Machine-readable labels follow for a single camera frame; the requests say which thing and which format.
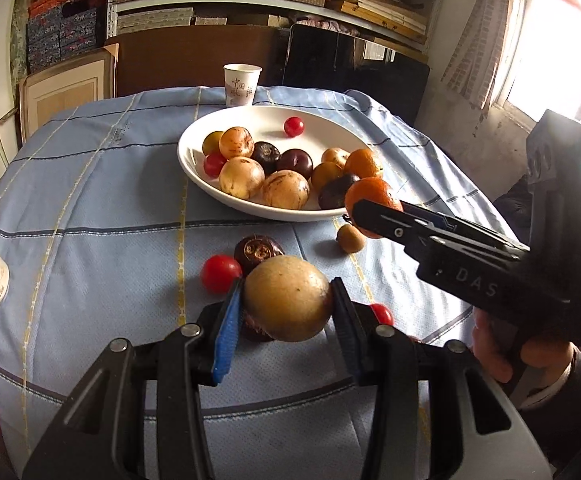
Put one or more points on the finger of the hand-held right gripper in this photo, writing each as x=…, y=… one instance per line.
x=395, y=230
x=470, y=227

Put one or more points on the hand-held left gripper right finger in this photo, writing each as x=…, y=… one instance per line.
x=343, y=325

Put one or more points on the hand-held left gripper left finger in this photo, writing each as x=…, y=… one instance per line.
x=228, y=330

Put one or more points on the tan round fruit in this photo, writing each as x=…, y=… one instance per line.
x=334, y=156
x=288, y=297
x=236, y=141
x=285, y=189
x=241, y=176

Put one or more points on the dark purple round fruit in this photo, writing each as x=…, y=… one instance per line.
x=335, y=192
x=265, y=156
x=258, y=251
x=255, y=329

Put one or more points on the dark red plum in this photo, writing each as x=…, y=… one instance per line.
x=295, y=162

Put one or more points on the red cherry tomato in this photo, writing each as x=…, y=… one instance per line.
x=294, y=126
x=214, y=165
x=382, y=314
x=220, y=273

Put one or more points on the white oval bowl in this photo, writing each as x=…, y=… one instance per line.
x=270, y=120

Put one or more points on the person's right forearm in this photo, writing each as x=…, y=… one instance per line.
x=575, y=400

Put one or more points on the person's right hand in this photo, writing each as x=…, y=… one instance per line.
x=493, y=355

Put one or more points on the small brown-green fruit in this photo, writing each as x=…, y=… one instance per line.
x=350, y=238

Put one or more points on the dark cloth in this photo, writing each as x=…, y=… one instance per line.
x=515, y=205

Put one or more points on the yellow-orange round fruit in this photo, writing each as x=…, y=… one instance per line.
x=325, y=176

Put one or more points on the black glossy panel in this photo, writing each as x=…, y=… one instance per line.
x=350, y=75

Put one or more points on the blue plaid tablecloth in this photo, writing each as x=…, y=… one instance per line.
x=110, y=200

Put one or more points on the checkered curtain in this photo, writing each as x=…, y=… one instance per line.
x=480, y=45

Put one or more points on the small yellow-green fruit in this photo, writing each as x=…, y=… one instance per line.
x=211, y=142

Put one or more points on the window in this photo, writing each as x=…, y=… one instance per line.
x=550, y=45

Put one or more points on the white paper cup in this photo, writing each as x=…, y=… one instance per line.
x=240, y=85

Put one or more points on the stack of wooden boxes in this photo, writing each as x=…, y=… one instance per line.
x=385, y=15

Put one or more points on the brown wooden board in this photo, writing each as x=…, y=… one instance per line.
x=180, y=60

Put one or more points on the white metal shelf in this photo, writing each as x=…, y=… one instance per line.
x=112, y=15

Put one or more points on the stack of blue patterned boxes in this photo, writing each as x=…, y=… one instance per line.
x=65, y=35

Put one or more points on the wooden picture frame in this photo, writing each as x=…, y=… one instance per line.
x=60, y=95

